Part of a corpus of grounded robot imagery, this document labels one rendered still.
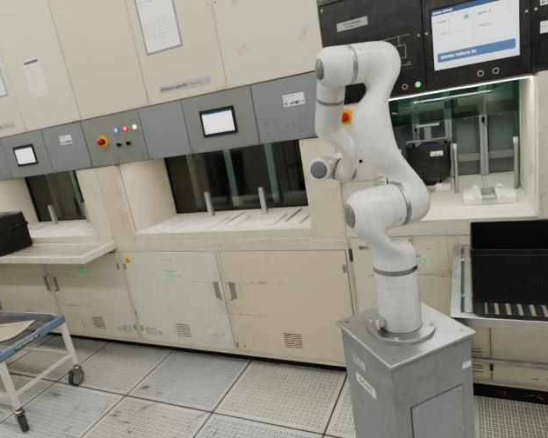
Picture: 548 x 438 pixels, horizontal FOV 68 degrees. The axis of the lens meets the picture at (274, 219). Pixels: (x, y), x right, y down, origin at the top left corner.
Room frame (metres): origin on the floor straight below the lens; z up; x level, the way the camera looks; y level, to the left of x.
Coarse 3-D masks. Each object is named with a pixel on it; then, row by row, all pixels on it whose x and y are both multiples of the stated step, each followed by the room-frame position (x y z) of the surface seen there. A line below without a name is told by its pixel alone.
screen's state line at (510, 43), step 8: (504, 40) 1.52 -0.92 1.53; (512, 40) 1.51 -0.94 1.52; (464, 48) 1.58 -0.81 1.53; (472, 48) 1.57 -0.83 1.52; (480, 48) 1.55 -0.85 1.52; (488, 48) 1.54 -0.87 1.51; (496, 48) 1.53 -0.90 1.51; (504, 48) 1.52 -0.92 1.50; (512, 48) 1.51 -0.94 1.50; (440, 56) 1.62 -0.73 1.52; (448, 56) 1.60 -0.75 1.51; (456, 56) 1.59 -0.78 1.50; (464, 56) 1.58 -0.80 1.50
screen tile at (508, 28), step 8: (488, 8) 1.54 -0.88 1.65; (496, 8) 1.53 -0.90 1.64; (504, 8) 1.52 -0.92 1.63; (512, 8) 1.51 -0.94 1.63; (480, 16) 1.55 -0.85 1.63; (488, 16) 1.54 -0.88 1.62; (496, 16) 1.53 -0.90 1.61; (504, 16) 1.52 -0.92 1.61; (512, 16) 1.51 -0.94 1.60; (504, 24) 1.52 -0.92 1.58; (512, 24) 1.51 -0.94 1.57; (480, 32) 1.55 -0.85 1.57; (488, 32) 1.54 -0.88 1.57; (496, 32) 1.53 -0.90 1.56; (504, 32) 1.52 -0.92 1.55; (512, 32) 1.51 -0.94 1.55; (480, 40) 1.55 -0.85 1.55
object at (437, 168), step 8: (416, 128) 2.20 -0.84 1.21; (424, 128) 2.21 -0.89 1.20; (424, 136) 2.21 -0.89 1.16; (448, 136) 2.17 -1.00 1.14; (408, 144) 2.30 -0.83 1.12; (440, 144) 2.10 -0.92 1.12; (448, 144) 2.08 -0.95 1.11; (408, 152) 2.17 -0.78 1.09; (416, 152) 2.15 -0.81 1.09; (424, 152) 2.13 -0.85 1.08; (432, 152) 2.12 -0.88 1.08; (440, 152) 2.10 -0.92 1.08; (448, 152) 2.08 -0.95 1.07; (408, 160) 2.17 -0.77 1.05; (416, 160) 2.15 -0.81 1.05; (424, 160) 2.13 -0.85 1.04; (432, 160) 2.12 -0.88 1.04; (440, 160) 2.10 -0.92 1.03; (448, 160) 2.08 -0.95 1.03; (416, 168) 2.16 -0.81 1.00; (424, 168) 2.14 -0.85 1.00; (432, 168) 2.12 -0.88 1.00; (440, 168) 2.10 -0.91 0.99; (448, 168) 2.08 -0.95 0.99; (424, 176) 2.14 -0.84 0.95; (432, 176) 2.12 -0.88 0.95; (440, 176) 2.10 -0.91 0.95; (448, 176) 2.09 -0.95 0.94
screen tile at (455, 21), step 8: (456, 16) 1.59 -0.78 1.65; (440, 24) 1.61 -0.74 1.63; (448, 24) 1.60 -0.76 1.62; (456, 24) 1.59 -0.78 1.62; (464, 24) 1.58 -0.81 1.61; (464, 32) 1.58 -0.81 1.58; (440, 40) 1.61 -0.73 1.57; (448, 40) 1.60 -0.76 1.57; (456, 40) 1.59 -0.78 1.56; (464, 40) 1.58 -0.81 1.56; (472, 40) 1.57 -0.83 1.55; (440, 48) 1.61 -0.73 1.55
